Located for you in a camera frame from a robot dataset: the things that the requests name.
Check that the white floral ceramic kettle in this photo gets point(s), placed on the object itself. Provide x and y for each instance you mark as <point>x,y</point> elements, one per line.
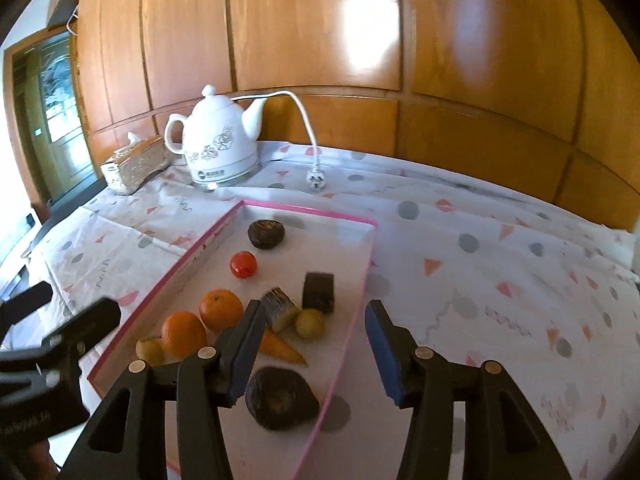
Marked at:
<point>220,140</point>

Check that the white tray with pink rim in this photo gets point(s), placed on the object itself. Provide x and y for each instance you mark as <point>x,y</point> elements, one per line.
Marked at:
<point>295,255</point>

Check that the silver patterned tissue box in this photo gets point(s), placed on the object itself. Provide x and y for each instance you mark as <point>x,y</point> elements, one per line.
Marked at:
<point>135,167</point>

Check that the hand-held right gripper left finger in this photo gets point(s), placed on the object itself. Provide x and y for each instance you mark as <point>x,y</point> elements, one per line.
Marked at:
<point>247,355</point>

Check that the small yellow fruit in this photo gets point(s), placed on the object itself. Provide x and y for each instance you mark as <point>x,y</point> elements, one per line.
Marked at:
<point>309,324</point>
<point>149,351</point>

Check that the glass door with wooden frame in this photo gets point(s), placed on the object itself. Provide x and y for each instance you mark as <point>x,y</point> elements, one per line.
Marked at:
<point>55,125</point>

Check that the orange carrot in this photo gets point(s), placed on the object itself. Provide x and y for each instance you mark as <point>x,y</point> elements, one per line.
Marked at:
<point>282,347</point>

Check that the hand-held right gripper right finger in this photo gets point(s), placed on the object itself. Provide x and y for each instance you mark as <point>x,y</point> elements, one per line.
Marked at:
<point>382,355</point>

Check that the white patterned tablecloth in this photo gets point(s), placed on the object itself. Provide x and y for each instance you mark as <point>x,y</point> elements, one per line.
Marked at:
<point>475,285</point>

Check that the dark brown sugarcane piece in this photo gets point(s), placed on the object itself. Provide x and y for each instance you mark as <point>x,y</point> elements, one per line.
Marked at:
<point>318,294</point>

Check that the large orange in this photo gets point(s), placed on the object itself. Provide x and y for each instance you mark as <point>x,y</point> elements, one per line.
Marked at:
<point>221,310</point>

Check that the large dark wrinkled fruit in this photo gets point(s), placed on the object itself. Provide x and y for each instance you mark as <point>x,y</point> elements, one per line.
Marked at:
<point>282,400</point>

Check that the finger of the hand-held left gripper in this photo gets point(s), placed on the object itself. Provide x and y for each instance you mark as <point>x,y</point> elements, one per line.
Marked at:
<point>25,305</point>
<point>85,322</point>

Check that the silver kettle base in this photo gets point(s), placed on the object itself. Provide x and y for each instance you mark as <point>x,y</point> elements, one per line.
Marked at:
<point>210,182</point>

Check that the sugarcane piece with pale end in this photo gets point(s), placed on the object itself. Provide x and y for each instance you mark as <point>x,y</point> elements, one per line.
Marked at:
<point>280,310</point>

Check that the small dark wrinkled passion fruit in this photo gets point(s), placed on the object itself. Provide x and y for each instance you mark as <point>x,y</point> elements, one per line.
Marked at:
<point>266,234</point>

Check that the small orange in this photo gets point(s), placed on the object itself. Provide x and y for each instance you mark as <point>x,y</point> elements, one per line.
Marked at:
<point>183,335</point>

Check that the small red tomato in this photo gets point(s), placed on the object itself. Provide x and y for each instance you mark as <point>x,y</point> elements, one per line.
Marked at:
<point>243,265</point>

